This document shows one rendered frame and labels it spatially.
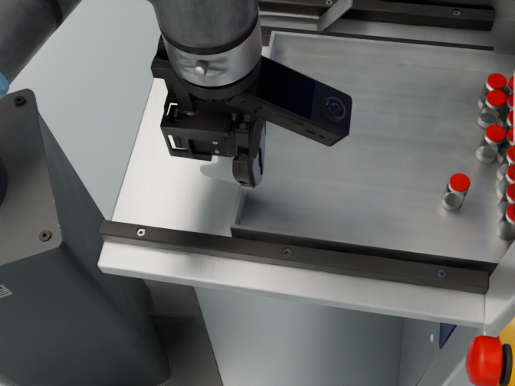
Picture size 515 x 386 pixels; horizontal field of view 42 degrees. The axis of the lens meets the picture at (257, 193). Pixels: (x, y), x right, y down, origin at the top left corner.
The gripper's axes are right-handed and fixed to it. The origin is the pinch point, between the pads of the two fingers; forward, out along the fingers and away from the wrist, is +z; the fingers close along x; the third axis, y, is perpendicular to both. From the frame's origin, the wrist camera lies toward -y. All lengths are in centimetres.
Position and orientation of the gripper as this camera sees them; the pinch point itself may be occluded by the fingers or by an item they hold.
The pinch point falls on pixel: (257, 177)
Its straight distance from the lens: 71.3
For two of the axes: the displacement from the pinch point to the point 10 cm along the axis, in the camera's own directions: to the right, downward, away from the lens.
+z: 0.7, 4.6, 8.8
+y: -9.8, -1.2, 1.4
